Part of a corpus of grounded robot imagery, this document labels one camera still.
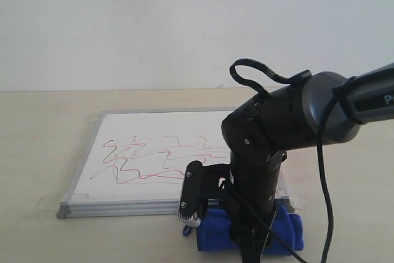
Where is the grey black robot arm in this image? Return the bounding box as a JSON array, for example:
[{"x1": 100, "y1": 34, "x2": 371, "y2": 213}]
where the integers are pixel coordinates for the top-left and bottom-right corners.
[{"x1": 220, "y1": 59, "x2": 393, "y2": 262}]

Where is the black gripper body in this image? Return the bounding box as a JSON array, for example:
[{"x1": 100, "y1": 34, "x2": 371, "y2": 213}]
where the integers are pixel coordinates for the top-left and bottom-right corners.
[{"x1": 203, "y1": 163, "x2": 280, "y2": 262}]

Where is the clear tape near right corner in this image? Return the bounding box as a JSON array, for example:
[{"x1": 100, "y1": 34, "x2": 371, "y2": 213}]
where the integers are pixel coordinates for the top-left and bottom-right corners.
[{"x1": 290, "y1": 195, "x2": 307, "y2": 211}]

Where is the blue cloth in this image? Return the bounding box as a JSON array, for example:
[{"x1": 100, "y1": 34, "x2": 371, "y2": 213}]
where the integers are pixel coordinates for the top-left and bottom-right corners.
[{"x1": 196, "y1": 204, "x2": 304, "y2": 252}]

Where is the black cable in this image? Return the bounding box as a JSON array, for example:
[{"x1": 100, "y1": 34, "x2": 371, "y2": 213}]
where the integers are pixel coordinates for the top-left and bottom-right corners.
[{"x1": 218, "y1": 58, "x2": 358, "y2": 263}]

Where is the aluminium framed whiteboard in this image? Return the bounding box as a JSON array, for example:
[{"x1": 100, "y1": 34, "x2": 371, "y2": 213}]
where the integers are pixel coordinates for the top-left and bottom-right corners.
[{"x1": 55, "y1": 106, "x2": 292, "y2": 220}]

